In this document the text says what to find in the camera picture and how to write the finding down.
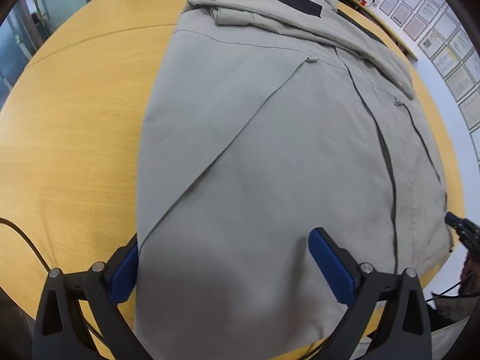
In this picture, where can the beige and black jacket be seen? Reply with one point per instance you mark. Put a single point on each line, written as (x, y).
(269, 118)

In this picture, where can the yellow side table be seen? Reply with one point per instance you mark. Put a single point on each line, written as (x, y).
(371, 15)

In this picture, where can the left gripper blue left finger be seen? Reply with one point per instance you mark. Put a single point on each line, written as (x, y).
(62, 331)

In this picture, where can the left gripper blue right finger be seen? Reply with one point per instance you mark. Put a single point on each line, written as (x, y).
(404, 328)

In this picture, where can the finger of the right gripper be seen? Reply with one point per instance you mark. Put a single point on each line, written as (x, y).
(455, 222)

